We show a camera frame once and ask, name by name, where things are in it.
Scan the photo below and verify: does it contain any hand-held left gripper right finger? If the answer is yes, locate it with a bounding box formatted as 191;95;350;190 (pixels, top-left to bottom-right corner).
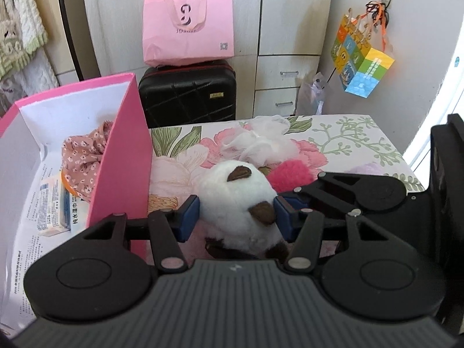
273;196;390;272

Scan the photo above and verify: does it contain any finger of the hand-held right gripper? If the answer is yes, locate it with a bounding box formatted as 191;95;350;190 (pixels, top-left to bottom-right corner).
281;171;364;211

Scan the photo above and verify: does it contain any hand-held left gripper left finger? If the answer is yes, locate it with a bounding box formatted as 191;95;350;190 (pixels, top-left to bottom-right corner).
83;195;201;272

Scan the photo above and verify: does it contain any panda plush toy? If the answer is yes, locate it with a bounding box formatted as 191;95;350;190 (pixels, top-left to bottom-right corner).
196;160;291;260

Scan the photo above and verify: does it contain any pink cardboard box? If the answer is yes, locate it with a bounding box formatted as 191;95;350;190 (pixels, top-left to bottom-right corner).
0;72;153;338

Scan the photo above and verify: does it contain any blue wet wipes pack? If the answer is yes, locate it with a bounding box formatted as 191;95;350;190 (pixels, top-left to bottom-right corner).
61;185;91;234

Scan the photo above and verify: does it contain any pink floral scrunchie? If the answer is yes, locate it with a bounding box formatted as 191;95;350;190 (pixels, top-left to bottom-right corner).
61;120;114;204

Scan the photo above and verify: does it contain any orange makeup sponge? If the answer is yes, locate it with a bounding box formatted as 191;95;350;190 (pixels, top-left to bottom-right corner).
60;172;78;194

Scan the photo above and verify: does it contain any white soap box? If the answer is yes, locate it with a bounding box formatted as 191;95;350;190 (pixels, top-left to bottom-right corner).
36;174;73;238

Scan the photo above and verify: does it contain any pink fluffy ball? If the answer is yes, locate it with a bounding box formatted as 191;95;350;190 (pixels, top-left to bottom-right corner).
267;160;315;193

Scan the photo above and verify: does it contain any purple plush toy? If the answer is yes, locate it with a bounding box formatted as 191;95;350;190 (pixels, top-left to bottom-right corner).
353;162;385;176

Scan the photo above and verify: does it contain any white mesh bath puff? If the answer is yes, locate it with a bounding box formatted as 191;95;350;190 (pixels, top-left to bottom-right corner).
221;115;296;167

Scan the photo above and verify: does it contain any clear plastic bag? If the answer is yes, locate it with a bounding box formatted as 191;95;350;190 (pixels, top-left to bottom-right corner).
296;72;330;117

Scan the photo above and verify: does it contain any black suitcase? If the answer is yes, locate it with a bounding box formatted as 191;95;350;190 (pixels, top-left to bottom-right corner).
138;60;237;129

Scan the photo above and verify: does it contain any colourful paper gift bag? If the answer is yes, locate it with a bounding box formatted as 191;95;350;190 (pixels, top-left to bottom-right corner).
331;9;395;98

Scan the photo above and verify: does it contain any printed paper sheet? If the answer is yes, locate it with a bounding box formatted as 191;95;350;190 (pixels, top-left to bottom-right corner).
0;145;91;330

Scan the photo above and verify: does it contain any pink tote bag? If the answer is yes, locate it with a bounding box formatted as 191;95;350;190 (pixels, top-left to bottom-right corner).
142;0;234;68

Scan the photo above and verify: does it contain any grey wardrobe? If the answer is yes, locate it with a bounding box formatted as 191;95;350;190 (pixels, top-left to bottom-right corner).
80;0;336;118

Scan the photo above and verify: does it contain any black vertical bar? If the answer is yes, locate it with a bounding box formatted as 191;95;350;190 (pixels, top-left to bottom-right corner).
58;0;101;81

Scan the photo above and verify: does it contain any white fluffy cardigan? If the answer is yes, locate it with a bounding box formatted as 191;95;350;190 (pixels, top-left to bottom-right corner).
0;0;49;80

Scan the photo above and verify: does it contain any orange and black cord bundle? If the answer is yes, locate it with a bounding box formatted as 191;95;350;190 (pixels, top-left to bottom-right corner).
364;0;394;49

